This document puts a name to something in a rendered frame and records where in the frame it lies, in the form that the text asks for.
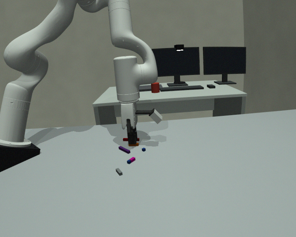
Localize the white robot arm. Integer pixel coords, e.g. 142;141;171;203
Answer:
0;0;158;147

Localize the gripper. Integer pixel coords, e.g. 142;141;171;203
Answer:
119;99;139;144

